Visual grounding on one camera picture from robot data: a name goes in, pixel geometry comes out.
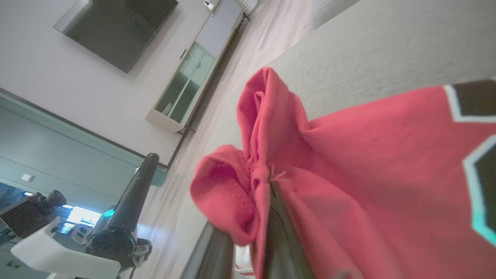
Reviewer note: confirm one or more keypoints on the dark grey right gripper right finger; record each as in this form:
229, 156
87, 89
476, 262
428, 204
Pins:
283, 240

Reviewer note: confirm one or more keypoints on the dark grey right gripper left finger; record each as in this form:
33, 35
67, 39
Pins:
213, 255

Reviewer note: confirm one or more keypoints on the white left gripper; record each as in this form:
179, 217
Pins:
58, 255

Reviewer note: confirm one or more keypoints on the red jersey white sleeves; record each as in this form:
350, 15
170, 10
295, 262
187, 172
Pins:
348, 174

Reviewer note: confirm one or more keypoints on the teal framed glass partition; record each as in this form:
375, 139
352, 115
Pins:
58, 155

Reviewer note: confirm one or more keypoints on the grey TV cabinet glass doors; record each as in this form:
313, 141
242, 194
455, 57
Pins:
193, 77

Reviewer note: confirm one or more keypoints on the white ribbed cylinder appliance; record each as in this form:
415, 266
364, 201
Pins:
248, 6

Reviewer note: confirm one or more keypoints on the grey sofa seat cushion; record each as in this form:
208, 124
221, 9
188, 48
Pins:
329, 11

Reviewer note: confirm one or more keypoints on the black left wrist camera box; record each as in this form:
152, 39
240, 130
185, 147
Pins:
27, 217

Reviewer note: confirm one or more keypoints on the white wall switch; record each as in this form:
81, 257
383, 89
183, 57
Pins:
27, 177

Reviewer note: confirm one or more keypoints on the black wall television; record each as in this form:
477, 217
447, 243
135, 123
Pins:
116, 27

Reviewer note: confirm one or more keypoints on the white security camera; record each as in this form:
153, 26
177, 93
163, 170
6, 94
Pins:
209, 5

